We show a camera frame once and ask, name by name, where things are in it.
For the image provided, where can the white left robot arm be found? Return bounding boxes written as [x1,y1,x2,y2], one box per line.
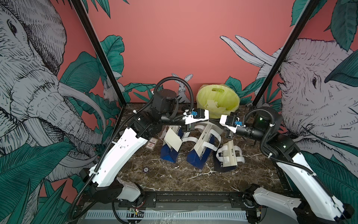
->
[68,77,194,222]

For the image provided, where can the small red white card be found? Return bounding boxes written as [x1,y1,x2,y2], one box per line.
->
[145,137,158,150]

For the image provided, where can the blue takeout bag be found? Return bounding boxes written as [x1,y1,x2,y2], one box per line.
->
[160,126,184,163]
[182,121,223,169]

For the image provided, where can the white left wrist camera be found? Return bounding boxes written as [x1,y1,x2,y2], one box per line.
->
[185,108,209,125]

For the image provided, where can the white receipt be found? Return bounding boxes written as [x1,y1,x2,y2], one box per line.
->
[164,128,183,152]

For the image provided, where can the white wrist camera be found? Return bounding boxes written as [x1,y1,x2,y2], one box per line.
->
[219,115,244,133]
[185,108,209,125]

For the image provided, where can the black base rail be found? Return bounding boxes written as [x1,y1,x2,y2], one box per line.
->
[79,185,273,210]

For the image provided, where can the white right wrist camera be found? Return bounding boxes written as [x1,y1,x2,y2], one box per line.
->
[219,115,244,133]

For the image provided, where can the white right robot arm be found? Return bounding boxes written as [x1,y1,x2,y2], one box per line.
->
[220,107,354,224]

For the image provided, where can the green plastic bin liner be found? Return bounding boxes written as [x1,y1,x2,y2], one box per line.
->
[196,85,241,119]

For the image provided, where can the dark takeout bag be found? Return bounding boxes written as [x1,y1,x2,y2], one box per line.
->
[213,140,245,173]

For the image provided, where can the paper scraps in bin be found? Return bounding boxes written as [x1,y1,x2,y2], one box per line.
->
[205,99,227,113]

